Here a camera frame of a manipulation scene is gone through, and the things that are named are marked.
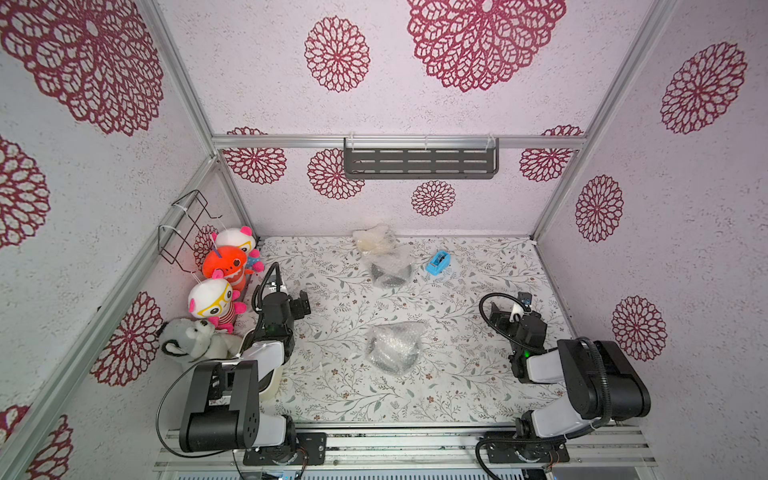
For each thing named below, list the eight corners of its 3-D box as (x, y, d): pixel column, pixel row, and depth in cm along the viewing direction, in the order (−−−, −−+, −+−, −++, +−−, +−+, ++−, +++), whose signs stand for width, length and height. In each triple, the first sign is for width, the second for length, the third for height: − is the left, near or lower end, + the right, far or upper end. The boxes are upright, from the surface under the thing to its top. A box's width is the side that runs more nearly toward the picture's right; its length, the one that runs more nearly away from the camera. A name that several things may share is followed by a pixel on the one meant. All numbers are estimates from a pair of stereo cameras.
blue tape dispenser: (425, 270, 113) (426, 263, 110) (439, 256, 118) (441, 248, 114) (437, 278, 111) (439, 270, 107) (451, 263, 115) (453, 256, 112)
